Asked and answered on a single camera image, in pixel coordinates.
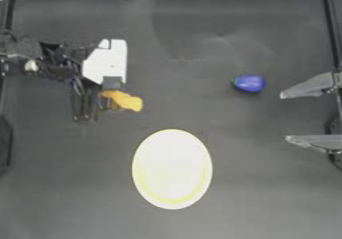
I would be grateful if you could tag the brown toy chicken wing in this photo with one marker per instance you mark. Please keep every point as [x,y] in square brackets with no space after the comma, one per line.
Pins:
[127,101]

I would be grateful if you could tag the yellow plate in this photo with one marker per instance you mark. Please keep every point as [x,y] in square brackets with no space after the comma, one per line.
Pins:
[171,169]

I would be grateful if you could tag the blue toy eggplant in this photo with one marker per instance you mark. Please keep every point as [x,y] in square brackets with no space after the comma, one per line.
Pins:
[250,83]

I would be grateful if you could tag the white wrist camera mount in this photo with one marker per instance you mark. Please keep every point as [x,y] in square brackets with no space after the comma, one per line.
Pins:
[107,63]

